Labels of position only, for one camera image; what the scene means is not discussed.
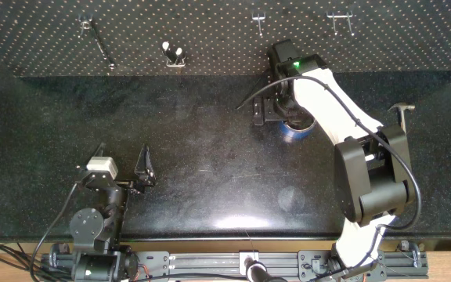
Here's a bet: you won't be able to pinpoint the wrench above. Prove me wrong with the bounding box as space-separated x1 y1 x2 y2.
84 19 117 71

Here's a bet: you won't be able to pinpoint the roll of blue tape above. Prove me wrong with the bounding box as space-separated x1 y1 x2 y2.
280 119 317 144

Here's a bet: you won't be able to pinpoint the black pegboard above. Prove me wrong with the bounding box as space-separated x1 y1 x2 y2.
0 0 451 78

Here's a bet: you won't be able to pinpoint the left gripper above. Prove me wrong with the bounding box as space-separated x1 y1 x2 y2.
78 141 157 195

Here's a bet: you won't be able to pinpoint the black and white pliers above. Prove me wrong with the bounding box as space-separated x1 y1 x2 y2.
161 41 187 68

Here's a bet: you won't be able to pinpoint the mounting rail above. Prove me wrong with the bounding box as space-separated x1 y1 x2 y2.
39 242 430 282

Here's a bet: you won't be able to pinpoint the hammer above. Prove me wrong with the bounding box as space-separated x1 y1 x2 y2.
387 102 417 134

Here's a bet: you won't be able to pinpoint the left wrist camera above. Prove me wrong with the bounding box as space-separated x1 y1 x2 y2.
86 155 120 177

